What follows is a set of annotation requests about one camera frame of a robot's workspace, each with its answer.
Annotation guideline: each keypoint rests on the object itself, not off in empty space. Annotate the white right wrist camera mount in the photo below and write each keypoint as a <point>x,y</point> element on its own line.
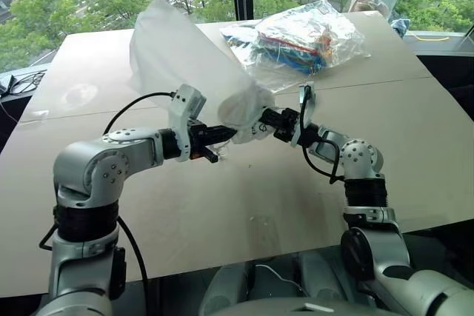
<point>310,99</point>

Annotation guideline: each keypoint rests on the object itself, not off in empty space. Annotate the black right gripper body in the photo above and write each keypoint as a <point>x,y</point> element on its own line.
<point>288,123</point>

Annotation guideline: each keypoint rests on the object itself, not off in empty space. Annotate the grey rounded robot torso shell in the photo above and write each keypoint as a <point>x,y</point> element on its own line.
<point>259,286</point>

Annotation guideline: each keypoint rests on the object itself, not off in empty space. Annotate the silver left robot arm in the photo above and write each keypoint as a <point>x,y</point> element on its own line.
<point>111,160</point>

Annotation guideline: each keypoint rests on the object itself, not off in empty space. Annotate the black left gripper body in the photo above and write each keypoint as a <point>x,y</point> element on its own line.
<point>195,134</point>

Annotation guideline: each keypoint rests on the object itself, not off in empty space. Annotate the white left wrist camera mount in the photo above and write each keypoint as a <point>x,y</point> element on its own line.
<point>183,109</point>

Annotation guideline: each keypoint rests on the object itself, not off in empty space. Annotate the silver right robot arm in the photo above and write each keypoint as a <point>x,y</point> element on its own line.
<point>359,157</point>

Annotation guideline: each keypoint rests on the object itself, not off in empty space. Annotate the blue cloth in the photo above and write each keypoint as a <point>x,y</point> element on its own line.
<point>401,26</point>

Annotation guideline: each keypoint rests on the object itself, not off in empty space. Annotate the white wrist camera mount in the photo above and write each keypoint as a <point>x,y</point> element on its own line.
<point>183,109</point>
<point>310,99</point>

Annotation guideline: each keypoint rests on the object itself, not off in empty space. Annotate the clear bag of colourful items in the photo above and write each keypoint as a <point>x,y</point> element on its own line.
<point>296,40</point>

